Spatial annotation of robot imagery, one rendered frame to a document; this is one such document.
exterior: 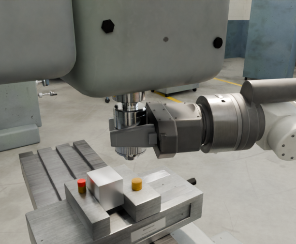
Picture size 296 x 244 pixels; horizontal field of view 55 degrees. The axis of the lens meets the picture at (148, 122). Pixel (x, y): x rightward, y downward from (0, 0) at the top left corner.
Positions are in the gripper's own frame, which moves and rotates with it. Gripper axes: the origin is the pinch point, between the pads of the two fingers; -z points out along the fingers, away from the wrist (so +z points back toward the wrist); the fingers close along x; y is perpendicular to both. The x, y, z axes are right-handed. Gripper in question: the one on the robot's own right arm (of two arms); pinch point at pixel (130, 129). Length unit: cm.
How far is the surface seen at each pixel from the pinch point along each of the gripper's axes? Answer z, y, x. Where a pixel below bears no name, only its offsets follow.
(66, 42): -6.0, -13.7, 15.0
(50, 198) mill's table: -18.9, 28.3, -26.2
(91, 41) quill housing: -4.2, -13.5, 12.1
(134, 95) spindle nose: 0.5, -5.8, 2.3
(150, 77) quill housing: 1.3, -9.8, 10.1
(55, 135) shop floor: -64, 122, -291
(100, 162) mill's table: -6, 28, -43
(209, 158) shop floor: 100, 124, -205
